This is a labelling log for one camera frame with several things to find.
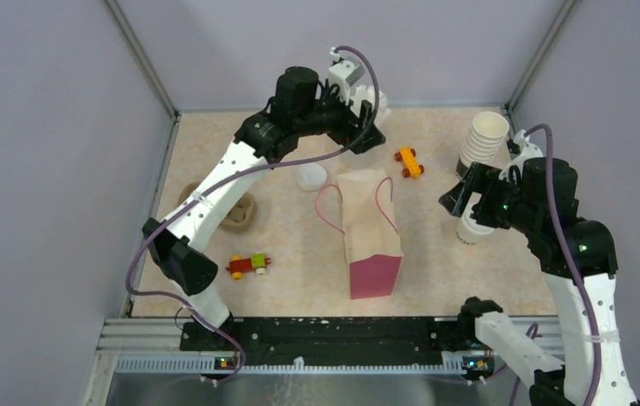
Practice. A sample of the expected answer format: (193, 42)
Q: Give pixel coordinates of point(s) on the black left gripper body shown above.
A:
(342, 130)

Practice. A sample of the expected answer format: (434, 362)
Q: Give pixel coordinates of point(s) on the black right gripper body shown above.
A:
(499, 203)

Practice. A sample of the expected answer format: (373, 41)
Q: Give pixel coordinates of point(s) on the white paper cup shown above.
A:
(469, 232)

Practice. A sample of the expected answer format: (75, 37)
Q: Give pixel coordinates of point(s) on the paper cakes gift bag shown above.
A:
(372, 241)

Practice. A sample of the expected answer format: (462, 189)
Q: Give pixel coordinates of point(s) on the brown pulp cup carrier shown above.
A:
(238, 219)

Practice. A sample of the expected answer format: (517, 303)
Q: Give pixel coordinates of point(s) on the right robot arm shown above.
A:
(578, 259)

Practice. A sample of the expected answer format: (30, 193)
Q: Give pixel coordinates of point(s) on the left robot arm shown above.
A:
(302, 105)

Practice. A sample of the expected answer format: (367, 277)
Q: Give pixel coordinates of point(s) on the stack of white lids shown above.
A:
(310, 176)

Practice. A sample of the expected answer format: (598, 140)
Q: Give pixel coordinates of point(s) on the orange toy car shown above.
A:
(410, 167)

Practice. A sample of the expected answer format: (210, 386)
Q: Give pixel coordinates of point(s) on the stack of paper cups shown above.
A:
(486, 135)

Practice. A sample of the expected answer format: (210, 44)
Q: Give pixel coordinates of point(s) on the red green toy car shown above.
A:
(257, 263)

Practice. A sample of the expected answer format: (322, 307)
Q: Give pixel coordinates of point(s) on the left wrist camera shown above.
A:
(343, 74)

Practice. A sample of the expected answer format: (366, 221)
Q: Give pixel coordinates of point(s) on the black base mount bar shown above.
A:
(342, 341)

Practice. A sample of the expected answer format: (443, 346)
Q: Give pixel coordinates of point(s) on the aluminium frame rail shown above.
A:
(158, 187)

